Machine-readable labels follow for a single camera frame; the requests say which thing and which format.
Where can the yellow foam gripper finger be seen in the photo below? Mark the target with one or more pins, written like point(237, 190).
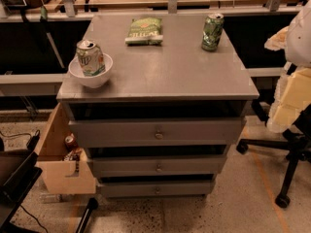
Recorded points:
point(292, 96)
point(278, 40)

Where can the white green 7up can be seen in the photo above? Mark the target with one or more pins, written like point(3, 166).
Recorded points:
point(90, 57)

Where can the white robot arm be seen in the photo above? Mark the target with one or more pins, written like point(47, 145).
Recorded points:
point(298, 42)

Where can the green soda can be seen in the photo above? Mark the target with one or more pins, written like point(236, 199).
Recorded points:
point(212, 31)

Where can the white bowl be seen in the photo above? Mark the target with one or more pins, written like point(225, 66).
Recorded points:
point(75, 72)

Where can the red can in box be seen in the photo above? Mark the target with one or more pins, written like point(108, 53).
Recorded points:
point(70, 142)

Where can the black office chair base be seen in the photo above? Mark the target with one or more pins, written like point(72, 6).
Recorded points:
point(297, 144)

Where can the middle grey drawer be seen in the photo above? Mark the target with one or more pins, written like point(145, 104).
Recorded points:
point(156, 165)

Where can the grey drawer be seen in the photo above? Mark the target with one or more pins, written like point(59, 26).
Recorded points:
point(114, 190)
point(156, 165)
point(155, 132)

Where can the green chip bag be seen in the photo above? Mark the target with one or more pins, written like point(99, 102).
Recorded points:
point(144, 31)

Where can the grey drawer cabinet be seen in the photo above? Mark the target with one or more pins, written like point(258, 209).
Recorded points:
point(176, 80)

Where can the bottom grey drawer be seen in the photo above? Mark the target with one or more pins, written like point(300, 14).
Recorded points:
point(114, 190)

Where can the top grey drawer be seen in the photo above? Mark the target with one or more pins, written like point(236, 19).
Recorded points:
point(155, 132)

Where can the wooden side box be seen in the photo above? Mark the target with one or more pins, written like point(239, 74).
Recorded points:
point(64, 171)

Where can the black equipment at left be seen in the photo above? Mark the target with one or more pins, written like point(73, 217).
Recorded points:
point(18, 173)

